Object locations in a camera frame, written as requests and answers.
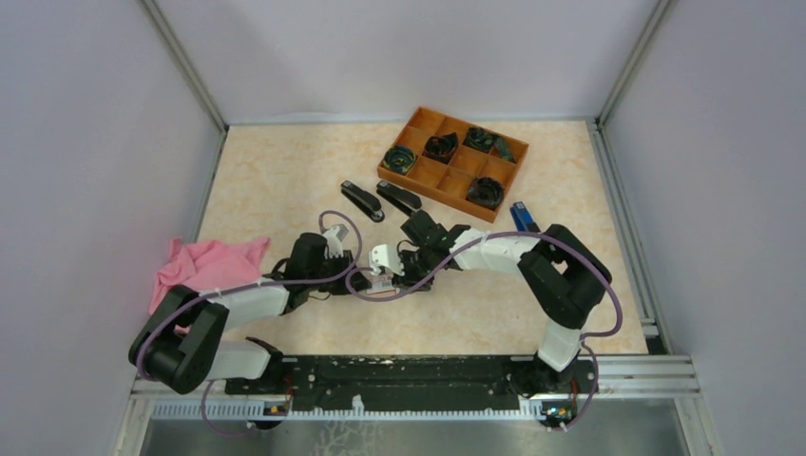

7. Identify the dark green flat item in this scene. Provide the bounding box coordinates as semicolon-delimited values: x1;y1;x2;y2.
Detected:
493;137;517;163

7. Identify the black coiled item blue-green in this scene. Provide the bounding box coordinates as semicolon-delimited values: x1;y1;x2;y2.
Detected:
381;144;417;176

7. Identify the orange compartment tray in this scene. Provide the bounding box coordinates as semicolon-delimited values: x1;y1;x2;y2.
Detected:
376;106;529;222

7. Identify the blue stapler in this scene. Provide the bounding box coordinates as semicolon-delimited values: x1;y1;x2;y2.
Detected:
509;201;542;233

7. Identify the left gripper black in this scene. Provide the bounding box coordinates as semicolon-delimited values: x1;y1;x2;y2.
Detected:
307;249;372;295

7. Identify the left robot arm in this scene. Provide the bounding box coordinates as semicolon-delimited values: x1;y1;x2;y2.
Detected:
128;224;355;394

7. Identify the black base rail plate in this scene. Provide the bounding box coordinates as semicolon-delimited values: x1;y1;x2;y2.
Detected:
225;355;593;412

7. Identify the pink cloth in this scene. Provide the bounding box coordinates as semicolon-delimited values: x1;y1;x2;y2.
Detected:
148;237;270;314

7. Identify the red white staple box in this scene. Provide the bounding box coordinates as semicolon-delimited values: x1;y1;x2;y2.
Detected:
364;275;397;295

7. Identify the black stapler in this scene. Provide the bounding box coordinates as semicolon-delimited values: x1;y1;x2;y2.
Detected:
340;180;385;223
375;180;422;217

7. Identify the black coiled item centre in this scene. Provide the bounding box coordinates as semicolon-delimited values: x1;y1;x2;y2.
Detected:
423;133;459;164

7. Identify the black coiled item lower right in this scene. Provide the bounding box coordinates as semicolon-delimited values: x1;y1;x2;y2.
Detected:
466;177;505;210

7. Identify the black coiled item upper right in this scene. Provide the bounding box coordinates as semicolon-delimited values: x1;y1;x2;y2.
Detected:
463;126;499;153

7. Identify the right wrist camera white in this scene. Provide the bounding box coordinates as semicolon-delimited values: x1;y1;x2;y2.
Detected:
369;244;404;276

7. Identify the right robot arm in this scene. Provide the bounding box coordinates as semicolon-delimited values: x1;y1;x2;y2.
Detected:
392;210;612;391

